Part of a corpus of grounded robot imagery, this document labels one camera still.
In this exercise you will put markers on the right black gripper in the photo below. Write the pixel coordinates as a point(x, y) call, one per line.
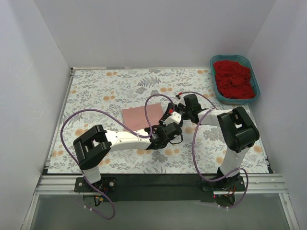
point(169, 112)

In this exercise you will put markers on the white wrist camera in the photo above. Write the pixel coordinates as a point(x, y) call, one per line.
point(181, 101)
point(173, 117)

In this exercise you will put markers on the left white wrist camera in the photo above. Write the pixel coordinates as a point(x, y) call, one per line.
point(173, 117)

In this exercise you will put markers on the red t shirt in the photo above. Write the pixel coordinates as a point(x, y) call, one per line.
point(233, 80)

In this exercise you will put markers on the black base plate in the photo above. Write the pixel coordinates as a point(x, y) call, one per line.
point(157, 187)

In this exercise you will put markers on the pink t shirt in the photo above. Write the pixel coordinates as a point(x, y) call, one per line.
point(135, 119)

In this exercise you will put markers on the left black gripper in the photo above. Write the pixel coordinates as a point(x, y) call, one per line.
point(179, 132)

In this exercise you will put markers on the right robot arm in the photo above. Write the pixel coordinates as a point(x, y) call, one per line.
point(238, 130)

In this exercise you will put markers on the floral table cloth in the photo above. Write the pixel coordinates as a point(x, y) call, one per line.
point(99, 96)

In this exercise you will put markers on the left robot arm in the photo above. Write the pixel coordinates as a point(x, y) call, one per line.
point(92, 146)

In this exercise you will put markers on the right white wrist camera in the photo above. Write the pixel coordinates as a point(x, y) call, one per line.
point(181, 101)

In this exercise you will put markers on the teal plastic basket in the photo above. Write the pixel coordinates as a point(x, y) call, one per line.
point(244, 62)

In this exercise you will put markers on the aluminium frame rail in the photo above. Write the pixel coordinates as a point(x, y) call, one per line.
point(265, 205)

